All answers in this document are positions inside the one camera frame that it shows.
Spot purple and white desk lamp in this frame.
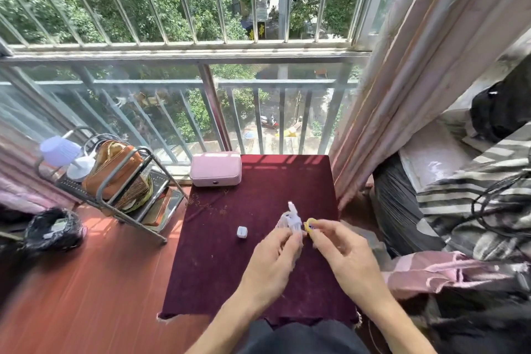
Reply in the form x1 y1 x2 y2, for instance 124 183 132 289
40 136 96 183

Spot person's left forearm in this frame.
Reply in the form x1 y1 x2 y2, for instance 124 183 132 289
186 292 271 354

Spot dark grey pleated fabric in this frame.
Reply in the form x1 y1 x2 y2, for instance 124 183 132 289
371 152 448 258

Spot grey metal rack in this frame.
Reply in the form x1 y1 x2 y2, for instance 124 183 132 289
35 126 188 245

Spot person's right hand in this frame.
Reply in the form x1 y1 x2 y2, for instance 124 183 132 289
309 219 393 309

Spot brown leather bag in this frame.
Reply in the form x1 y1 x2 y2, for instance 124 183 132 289
81 140 144 201

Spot metal window security bars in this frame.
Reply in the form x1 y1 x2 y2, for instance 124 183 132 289
0 0 374 156

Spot maroon velvet cloth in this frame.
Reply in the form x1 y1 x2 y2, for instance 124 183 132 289
157 154 361 329

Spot pink rectangular case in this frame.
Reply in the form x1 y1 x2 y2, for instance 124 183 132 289
189 151 243 188

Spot person's right forearm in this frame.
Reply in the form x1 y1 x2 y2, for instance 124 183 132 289
364 291 437 354

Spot grey and white striped cloth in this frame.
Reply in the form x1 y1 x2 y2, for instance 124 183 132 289
416 121 531 264

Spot black cable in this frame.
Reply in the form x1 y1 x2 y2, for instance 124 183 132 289
470 170 531 239

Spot person's left hand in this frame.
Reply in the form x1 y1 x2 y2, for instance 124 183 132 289
242 227 304 305

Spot beige pink curtain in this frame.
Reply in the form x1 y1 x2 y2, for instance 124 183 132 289
329 0 531 210

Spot person's dark trousers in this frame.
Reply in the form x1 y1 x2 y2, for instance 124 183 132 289
236 318 371 354

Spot orange flat box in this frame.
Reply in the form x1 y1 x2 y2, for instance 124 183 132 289
140 187 176 227

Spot pink crumpled cloth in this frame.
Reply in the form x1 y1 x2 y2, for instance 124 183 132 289
381 250 531 301

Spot black fabric bag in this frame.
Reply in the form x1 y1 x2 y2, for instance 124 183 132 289
470 54 531 144

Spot black plastic bag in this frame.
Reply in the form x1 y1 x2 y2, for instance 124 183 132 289
24 207 87 253

